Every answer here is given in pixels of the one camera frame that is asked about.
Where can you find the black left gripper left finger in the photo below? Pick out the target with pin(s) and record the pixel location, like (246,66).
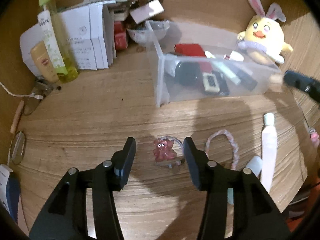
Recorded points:
(122,163)

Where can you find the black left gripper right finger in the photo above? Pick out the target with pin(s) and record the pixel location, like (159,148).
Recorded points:
(197,162)

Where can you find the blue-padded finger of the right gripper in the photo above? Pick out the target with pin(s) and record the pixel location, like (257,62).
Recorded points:
(303,83)

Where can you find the red translucent charm keychain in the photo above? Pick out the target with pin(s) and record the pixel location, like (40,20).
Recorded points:
(163,150)

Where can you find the small lip balm tube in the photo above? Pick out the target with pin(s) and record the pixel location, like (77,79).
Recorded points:
(234,56)

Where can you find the white mahjong tile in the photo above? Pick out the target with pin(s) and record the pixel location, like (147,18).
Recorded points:
(210,83)

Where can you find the blue Max blade box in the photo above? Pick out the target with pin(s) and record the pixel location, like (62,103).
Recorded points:
(221,80)

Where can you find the person's hand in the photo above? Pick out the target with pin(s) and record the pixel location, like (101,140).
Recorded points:
(314,137)

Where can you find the mint green eraser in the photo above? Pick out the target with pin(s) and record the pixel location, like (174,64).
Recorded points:
(230,205)

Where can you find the dark purple mascara tube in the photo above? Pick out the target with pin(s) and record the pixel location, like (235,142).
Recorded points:
(246,80)

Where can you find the yellow chick bunny plush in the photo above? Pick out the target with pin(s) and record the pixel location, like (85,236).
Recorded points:
(264,40)

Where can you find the white marker pen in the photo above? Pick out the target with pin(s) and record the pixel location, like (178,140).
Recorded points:
(222,67)

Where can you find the white cosmetic tube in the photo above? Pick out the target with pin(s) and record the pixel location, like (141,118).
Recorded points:
(269,143)

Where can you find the black round bottle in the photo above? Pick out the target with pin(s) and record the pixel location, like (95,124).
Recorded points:
(187,73)

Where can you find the clear plastic storage bin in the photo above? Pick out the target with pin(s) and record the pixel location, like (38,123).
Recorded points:
(163,61)

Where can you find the eyeglasses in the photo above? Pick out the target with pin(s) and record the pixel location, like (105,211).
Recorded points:
(27,108)

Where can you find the blue white box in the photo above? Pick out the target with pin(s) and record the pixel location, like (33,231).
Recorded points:
(10,191)

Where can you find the yellow green liquid bottle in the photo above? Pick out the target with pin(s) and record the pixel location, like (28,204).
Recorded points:
(61,36)

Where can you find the red books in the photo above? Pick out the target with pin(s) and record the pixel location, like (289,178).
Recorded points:
(120,36)

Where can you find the white ceramic bowl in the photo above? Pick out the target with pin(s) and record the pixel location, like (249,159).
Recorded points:
(144,34)

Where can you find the white folded paper stack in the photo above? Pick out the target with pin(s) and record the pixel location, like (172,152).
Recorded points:
(89,27)

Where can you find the beige cream tube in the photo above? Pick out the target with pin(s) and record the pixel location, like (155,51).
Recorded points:
(42,61)

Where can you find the small white cardboard box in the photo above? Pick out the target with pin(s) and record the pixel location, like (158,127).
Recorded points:
(147,11)

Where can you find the white green spray bottle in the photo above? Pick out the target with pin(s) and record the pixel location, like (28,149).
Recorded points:
(46,22)

